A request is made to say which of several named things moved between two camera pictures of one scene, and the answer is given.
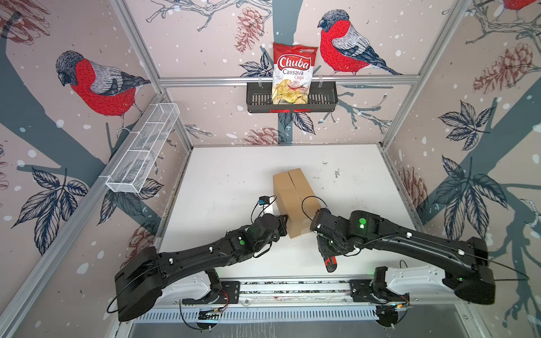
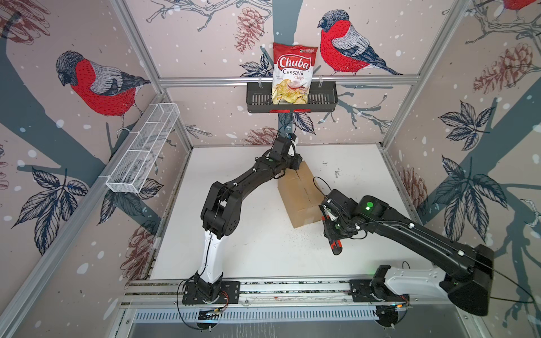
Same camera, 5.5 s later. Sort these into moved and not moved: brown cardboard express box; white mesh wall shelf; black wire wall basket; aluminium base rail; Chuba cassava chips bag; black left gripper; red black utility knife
Moved: black left gripper; brown cardboard express box; red black utility knife
Not moved: white mesh wall shelf; Chuba cassava chips bag; aluminium base rail; black wire wall basket
